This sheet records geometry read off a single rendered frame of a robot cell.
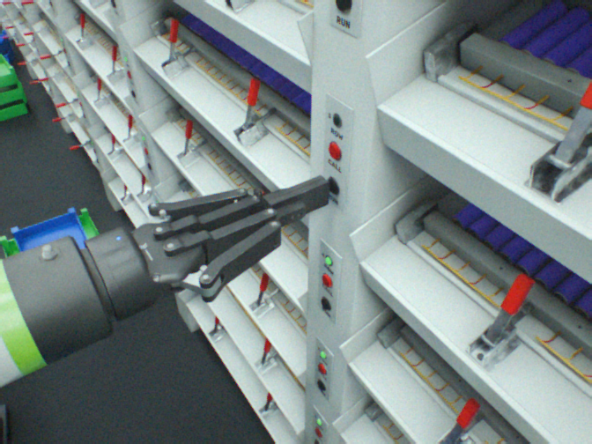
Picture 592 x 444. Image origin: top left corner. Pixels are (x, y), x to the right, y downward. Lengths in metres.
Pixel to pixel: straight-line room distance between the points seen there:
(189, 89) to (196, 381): 0.90
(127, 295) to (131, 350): 1.21
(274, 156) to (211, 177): 0.31
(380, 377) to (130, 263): 0.38
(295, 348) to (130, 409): 0.71
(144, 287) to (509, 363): 0.32
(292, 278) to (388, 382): 0.22
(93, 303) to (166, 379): 1.15
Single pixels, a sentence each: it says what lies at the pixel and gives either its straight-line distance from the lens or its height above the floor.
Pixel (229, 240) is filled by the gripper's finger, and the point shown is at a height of 0.96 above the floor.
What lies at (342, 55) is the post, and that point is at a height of 1.10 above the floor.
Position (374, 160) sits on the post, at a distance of 0.49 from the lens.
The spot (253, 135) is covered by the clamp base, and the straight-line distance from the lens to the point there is 0.74.
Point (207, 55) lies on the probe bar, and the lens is 0.93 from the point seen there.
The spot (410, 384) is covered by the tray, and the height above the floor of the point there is 0.71.
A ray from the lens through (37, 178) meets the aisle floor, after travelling 2.46.
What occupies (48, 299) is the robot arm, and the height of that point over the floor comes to 0.99.
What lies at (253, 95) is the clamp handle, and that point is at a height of 0.96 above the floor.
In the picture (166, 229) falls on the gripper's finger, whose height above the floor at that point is 0.98.
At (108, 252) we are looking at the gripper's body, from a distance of 0.44.
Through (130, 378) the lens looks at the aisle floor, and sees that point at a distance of 1.60.
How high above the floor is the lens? 1.29
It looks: 40 degrees down
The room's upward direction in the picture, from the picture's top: straight up
